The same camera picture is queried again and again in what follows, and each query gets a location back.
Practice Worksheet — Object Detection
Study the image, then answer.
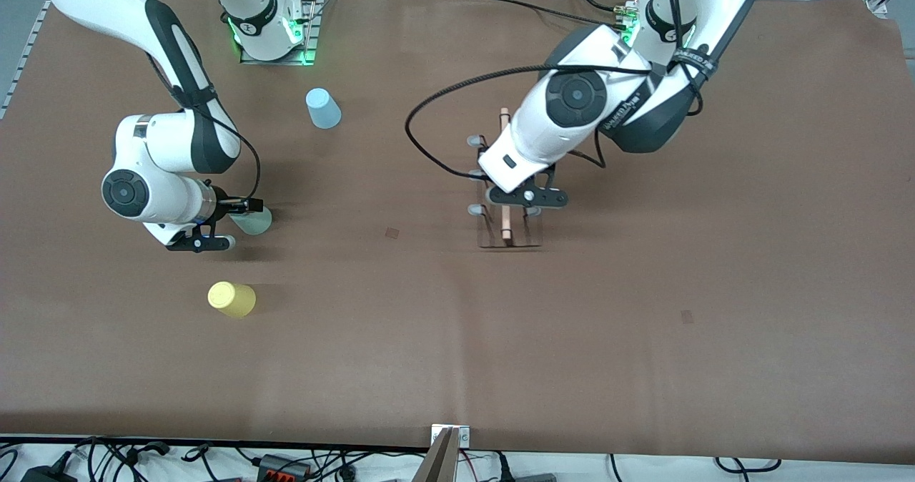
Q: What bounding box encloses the pale green plastic cup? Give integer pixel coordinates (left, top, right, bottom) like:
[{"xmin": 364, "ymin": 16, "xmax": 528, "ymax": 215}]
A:
[{"xmin": 232, "ymin": 207, "xmax": 273, "ymax": 237}]

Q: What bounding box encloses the yellow plastic cup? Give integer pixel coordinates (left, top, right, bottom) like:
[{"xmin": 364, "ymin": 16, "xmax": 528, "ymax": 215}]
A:
[{"xmin": 207, "ymin": 281, "xmax": 257, "ymax": 319}]

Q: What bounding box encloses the black wire cup holder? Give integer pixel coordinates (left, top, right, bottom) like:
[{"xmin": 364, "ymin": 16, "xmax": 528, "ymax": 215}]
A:
[{"xmin": 466, "ymin": 107, "xmax": 544, "ymax": 249}]

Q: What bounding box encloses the light blue plastic cup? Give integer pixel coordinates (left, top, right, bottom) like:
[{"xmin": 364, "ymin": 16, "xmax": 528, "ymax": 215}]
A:
[{"xmin": 305, "ymin": 87, "xmax": 342, "ymax": 130}]

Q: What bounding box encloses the brown table mat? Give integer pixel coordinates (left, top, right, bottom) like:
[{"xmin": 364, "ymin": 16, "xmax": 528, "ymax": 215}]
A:
[{"xmin": 0, "ymin": 0, "xmax": 915, "ymax": 465}]

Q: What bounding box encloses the black plug connector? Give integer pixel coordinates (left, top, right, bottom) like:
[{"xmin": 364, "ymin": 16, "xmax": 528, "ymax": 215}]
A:
[{"xmin": 125, "ymin": 441, "xmax": 172, "ymax": 461}]

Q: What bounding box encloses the black orange connector box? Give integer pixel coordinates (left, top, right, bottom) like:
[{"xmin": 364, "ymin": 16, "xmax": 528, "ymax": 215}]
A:
[{"xmin": 257, "ymin": 455, "xmax": 312, "ymax": 479}]

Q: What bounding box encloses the black power adapter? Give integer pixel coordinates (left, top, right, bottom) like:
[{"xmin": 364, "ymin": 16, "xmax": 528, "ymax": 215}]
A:
[{"xmin": 20, "ymin": 466, "xmax": 79, "ymax": 482}]

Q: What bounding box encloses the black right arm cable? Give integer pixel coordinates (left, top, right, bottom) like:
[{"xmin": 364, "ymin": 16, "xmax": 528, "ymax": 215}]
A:
[{"xmin": 147, "ymin": 49, "xmax": 262, "ymax": 204}]

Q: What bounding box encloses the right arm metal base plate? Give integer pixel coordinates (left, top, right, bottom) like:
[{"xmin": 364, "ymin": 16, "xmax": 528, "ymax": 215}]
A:
[{"xmin": 239, "ymin": 0, "xmax": 319, "ymax": 66}]

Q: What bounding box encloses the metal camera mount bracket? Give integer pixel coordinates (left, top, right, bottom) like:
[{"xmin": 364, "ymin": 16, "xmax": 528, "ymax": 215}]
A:
[{"xmin": 412, "ymin": 425, "xmax": 471, "ymax": 482}]

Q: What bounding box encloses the black cable across mat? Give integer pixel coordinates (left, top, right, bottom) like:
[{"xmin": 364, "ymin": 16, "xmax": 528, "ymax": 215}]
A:
[{"xmin": 457, "ymin": 0, "xmax": 630, "ymax": 32}]

